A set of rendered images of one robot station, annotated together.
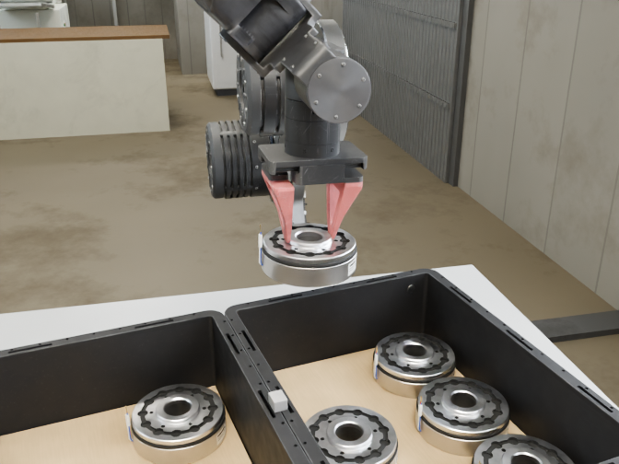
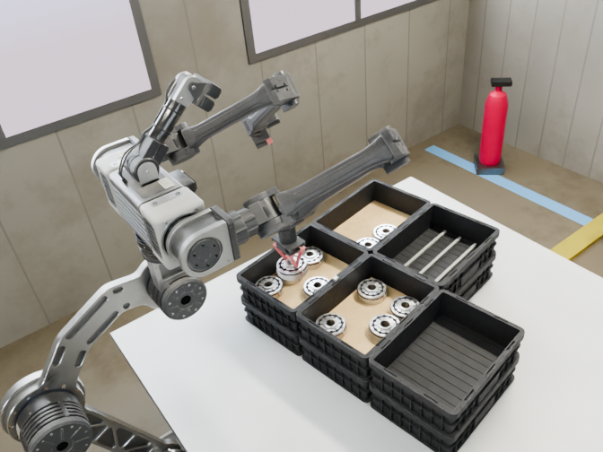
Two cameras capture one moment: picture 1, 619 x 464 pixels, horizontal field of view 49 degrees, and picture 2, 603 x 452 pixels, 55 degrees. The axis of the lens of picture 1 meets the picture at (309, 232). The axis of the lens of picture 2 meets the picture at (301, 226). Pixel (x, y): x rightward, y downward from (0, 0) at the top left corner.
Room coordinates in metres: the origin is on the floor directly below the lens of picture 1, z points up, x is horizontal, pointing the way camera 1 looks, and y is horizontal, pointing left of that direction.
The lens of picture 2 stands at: (1.13, 1.38, 2.27)
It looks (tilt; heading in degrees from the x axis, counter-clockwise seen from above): 37 degrees down; 250
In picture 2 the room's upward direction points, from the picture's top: 6 degrees counter-clockwise
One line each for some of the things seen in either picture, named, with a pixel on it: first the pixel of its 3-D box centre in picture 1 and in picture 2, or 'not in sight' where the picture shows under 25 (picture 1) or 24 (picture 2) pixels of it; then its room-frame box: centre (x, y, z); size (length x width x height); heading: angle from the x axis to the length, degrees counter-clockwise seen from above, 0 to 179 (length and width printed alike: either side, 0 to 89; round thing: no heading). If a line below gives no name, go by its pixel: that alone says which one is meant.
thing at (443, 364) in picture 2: not in sight; (446, 359); (0.37, 0.45, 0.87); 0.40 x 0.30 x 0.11; 22
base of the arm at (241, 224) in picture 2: not in sight; (236, 227); (0.89, 0.27, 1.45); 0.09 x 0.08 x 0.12; 103
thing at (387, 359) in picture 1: (414, 354); (268, 285); (0.73, -0.13, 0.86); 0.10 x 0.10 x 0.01
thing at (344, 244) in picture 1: (309, 242); (292, 264); (0.67, 0.00, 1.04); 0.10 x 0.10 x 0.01
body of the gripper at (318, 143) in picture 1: (312, 133); (287, 234); (0.67, 0.00, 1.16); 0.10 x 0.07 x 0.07; 105
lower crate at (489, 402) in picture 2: not in sight; (443, 381); (0.37, 0.45, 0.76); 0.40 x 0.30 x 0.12; 22
